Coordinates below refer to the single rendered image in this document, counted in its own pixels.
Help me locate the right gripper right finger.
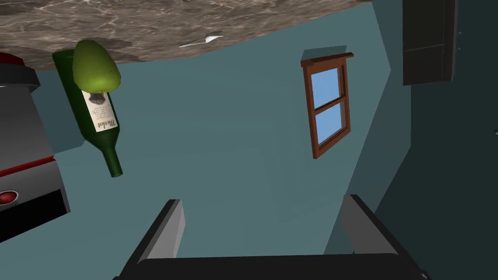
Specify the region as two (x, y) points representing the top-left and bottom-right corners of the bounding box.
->
(342, 194), (408, 256)

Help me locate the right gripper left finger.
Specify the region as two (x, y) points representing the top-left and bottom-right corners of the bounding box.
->
(131, 198), (186, 265)

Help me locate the brown framed window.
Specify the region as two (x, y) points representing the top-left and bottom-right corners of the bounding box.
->
(300, 52), (355, 160)

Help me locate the green wine bottle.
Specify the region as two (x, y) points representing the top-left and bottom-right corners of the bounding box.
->
(52, 49), (124, 178)

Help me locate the grey and red appliance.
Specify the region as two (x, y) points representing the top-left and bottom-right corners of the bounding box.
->
(0, 52), (71, 244)

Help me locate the green pear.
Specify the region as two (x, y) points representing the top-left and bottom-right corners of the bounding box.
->
(72, 39), (122, 94)

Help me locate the silver spoon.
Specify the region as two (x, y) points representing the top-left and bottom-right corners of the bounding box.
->
(179, 35), (224, 49)

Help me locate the dark wall cabinet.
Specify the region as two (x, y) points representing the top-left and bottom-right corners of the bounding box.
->
(402, 0), (459, 86)

